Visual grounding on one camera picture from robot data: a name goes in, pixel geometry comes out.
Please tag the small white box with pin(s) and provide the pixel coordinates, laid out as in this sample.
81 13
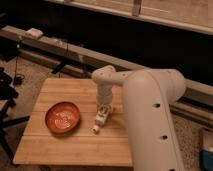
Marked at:
34 32

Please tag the orange ceramic bowl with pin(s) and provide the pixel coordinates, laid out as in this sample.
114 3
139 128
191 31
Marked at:
62 117

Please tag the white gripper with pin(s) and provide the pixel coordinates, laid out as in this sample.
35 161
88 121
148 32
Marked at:
104 97

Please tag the white bottle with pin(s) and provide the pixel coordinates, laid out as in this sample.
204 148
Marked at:
100 119

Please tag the wooden table board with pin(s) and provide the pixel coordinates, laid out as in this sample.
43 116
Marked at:
80 146

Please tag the blue white container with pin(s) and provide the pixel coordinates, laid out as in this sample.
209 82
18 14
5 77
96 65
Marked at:
206 153

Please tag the wooden window sill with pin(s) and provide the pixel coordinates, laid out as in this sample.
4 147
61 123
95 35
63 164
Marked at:
193 15

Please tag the black chair base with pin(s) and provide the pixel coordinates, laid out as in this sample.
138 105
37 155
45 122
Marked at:
8 94

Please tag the long wooden beam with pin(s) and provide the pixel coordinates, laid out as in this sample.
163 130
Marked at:
199 97

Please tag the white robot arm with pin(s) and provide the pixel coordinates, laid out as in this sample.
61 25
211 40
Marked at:
146 96

